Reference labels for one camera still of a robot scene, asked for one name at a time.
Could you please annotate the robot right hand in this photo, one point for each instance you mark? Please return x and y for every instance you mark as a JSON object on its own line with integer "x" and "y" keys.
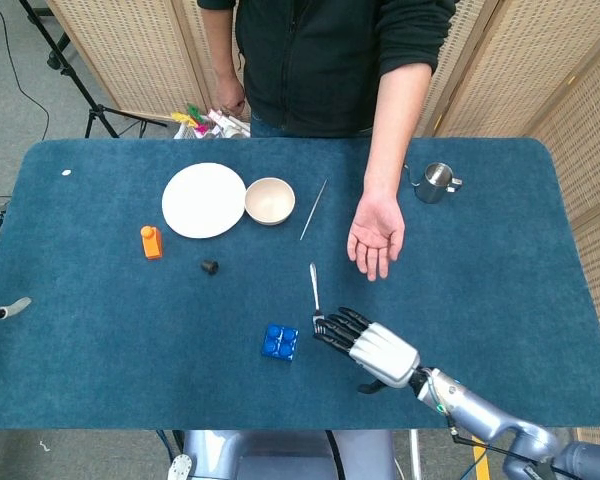
{"x": 385, "y": 355}

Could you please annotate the person left hand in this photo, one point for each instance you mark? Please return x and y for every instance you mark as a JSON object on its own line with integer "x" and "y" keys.
{"x": 377, "y": 230}

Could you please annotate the person right hand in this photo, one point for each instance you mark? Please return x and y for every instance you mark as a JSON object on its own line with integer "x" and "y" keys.
{"x": 230, "y": 97}

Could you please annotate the silver metal fork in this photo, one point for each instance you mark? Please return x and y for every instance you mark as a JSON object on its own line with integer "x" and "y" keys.
{"x": 314, "y": 287}

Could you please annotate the blue toy block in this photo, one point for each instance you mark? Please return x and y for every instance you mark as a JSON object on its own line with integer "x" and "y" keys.
{"x": 280, "y": 343}

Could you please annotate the person left forearm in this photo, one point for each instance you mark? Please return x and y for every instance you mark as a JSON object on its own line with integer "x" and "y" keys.
{"x": 397, "y": 130}

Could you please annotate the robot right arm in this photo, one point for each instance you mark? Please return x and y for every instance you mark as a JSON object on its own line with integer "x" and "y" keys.
{"x": 490, "y": 415}

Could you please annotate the person in black jacket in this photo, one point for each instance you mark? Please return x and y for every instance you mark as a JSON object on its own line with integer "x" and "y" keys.
{"x": 320, "y": 60}

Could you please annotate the basket of colourful items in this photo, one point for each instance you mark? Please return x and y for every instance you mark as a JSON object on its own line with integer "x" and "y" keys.
{"x": 207, "y": 125}

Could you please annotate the thin metal chopstick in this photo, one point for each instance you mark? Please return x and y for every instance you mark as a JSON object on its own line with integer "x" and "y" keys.
{"x": 313, "y": 210}

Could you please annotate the stainless steel mug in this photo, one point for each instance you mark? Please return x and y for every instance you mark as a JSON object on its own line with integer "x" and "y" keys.
{"x": 432, "y": 187}

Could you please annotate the wicker folding screen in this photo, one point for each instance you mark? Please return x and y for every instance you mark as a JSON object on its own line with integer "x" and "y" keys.
{"x": 140, "y": 55}
{"x": 545, "y": 90}

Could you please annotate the white round plate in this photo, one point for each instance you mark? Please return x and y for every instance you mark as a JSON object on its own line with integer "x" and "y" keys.
{"x": 202, "y": 200}

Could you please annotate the cream ribbed bowl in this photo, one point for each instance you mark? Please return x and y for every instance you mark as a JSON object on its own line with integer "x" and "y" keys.
{"x": 270, "y": 202}

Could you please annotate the silver robot torso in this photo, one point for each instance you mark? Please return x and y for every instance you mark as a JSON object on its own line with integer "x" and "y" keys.
{"x": 280, "y": 455}

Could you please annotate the black tripod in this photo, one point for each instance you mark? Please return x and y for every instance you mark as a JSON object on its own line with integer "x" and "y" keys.
{"x": 77, "y": 85}

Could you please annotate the orange toy bottle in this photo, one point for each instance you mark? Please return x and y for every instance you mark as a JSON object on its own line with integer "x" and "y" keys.
{"x": 152, "y": 246}

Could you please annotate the small black cap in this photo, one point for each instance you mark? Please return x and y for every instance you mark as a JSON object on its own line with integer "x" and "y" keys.
{"x": 209, "y": 266}

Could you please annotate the blue table cloth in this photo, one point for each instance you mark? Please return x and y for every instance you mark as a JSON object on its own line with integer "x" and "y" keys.
{"x": 130, "y": 360}

